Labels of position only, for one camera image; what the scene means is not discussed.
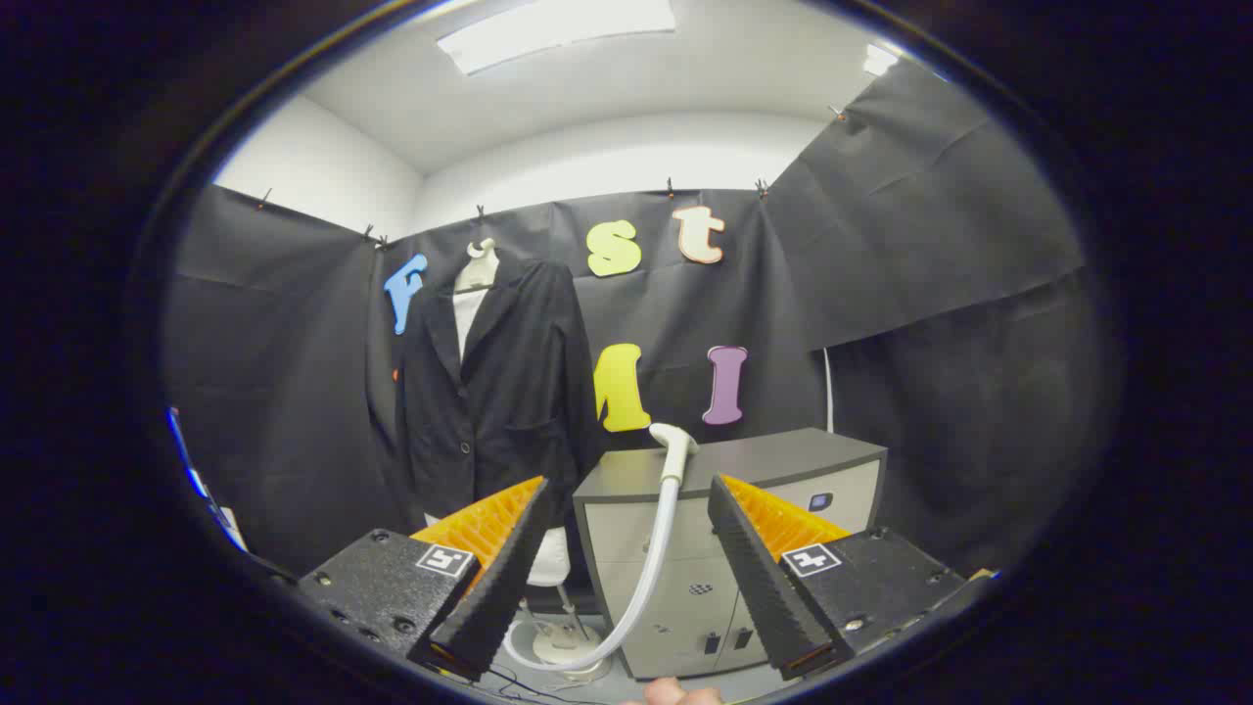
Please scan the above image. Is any black suit jacket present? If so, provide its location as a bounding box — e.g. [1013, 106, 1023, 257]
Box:
[394, 259, 608, 535]

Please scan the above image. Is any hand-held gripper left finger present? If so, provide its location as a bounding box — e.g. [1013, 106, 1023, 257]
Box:
[297, 476, 551, 683]

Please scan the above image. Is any white mannequin torso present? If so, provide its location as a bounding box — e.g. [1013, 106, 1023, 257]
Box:
[424, 238, 613, 683]

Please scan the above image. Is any large ceiling light panel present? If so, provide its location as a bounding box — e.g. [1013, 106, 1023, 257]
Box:
[436, 0, 678, 77]

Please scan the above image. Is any grey cabinet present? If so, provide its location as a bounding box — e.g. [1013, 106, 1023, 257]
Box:
[573, 427, 889, 680]

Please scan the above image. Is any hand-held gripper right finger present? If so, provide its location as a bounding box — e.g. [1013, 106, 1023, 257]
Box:
[707, 474, 999, 682]

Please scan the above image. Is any white garment steamer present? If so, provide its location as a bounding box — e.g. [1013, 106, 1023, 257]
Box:
[501, 422, 699, 677]

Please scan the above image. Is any black floor cable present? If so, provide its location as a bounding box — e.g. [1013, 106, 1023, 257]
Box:
[485, 664, 588, 705]

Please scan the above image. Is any black backdrop cloth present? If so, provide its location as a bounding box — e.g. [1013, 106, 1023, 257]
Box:
[162, 59, 1088, 579]

